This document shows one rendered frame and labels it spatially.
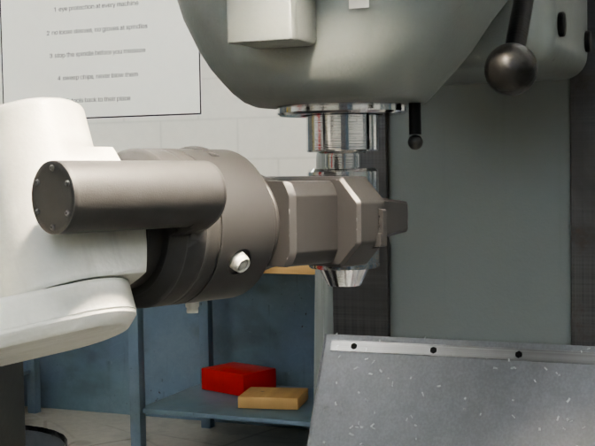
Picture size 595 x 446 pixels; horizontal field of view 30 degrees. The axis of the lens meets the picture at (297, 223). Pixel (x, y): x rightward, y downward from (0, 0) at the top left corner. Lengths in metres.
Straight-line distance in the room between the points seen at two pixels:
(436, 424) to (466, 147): 0.27
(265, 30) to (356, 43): 0.06
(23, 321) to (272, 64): 0.23
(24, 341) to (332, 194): 0.22
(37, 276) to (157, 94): 5.12
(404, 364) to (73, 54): 4.92
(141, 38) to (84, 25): 0.34
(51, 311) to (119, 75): 5.25
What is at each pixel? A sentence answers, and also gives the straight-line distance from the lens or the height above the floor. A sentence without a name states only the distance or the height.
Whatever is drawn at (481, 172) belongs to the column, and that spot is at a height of 1.26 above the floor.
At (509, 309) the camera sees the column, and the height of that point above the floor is 1.13.
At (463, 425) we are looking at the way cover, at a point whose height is 1.02.
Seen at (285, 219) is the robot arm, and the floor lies 1.24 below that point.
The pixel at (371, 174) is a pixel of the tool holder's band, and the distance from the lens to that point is 0.72.
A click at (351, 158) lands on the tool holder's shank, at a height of 1.28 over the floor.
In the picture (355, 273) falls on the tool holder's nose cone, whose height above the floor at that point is 1.20.
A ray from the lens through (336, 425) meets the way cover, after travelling 1.12.
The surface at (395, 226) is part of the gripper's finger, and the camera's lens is 0.73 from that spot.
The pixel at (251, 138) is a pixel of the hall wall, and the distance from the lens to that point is 5.40.
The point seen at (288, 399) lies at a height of 0.28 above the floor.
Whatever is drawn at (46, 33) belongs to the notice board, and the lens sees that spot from 6.03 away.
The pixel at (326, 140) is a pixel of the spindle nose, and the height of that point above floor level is 1.29.
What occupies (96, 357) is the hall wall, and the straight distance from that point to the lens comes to 5.92.
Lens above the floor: 1.27
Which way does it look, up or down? 3 degrees down
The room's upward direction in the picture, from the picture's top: 1 degrees counter-clockwise
